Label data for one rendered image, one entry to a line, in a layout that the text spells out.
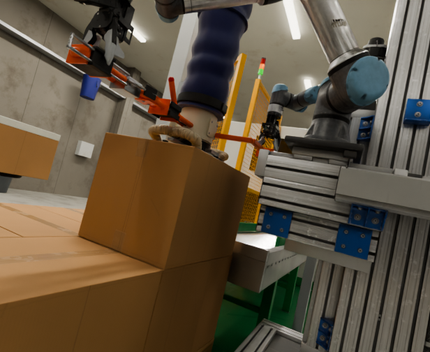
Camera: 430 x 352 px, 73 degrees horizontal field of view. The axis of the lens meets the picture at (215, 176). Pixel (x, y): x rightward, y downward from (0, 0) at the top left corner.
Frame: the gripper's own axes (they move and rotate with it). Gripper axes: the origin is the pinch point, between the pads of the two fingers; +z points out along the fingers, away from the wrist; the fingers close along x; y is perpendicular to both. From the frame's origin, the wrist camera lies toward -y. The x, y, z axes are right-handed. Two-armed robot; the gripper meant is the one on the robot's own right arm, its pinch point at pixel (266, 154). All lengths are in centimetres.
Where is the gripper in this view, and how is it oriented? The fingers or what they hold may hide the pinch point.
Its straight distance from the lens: 149.6
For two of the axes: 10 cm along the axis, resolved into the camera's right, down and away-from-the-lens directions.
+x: 8.9, 1.9, -4.2
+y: -3.9, -1.7, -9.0
